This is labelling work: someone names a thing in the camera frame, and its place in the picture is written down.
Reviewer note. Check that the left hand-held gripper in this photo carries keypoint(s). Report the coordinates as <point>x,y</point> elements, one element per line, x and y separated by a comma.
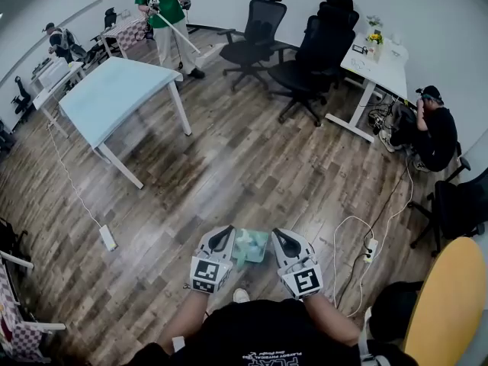
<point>207,277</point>

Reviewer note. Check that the person's left forearm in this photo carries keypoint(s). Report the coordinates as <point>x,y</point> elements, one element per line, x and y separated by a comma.
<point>183,318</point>

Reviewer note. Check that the white power strip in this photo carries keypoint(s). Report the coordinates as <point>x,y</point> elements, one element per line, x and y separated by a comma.
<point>370,250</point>
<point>108,238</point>

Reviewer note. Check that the checkered cloth table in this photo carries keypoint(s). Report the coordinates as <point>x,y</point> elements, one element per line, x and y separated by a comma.
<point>127,33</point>
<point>19,338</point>

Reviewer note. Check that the crumpled white tissue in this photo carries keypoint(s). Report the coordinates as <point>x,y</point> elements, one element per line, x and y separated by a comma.
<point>248,242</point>

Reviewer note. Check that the black round stool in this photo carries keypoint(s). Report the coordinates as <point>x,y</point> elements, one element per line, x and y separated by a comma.
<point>392,311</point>

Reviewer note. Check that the flower vase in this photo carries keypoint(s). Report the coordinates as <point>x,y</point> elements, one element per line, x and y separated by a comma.
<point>374,42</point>

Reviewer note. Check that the person's black shirt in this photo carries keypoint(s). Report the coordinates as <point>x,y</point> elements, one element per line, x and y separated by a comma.
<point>267,338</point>

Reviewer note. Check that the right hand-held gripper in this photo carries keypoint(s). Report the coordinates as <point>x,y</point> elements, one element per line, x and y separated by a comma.
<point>305,282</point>

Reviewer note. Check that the white standing desk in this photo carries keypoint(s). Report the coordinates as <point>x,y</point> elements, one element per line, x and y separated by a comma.
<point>385,74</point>

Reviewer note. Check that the person's right forearm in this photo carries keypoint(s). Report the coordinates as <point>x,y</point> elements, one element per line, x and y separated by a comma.
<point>331,318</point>

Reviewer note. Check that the white long desk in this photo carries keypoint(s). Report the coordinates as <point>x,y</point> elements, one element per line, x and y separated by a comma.
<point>57,78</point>

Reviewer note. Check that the white flat mop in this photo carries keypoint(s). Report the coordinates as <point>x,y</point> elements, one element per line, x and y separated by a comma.
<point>179,34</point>

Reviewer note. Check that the person's left white shoe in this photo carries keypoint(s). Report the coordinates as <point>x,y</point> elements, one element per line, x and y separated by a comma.
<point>241,296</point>

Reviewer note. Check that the light blue table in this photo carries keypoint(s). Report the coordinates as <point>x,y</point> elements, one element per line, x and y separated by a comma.
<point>114,97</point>

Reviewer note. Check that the round yellow wooden table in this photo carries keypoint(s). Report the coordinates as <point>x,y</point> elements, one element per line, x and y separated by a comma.
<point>450,307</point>

